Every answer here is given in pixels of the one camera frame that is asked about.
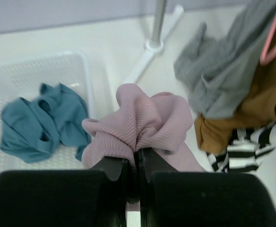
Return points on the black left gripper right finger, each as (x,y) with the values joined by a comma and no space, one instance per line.
(149,162)

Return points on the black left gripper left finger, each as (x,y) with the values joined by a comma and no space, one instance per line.
(114,168)

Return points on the mauve pink tank top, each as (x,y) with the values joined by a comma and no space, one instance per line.
(159,122)

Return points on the teal blue tank top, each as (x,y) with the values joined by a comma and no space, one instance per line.
(33,130)

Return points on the black white striped tank top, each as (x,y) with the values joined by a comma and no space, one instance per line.
(246,150)

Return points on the grey tank top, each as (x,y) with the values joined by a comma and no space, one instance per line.
(219,72)

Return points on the mustard brown tank top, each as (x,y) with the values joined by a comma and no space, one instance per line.
(256,110)

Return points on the grey metal clothes rack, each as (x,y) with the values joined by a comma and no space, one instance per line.
(155,44)

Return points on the white plastic basket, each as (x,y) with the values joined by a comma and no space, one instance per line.
(23,78)

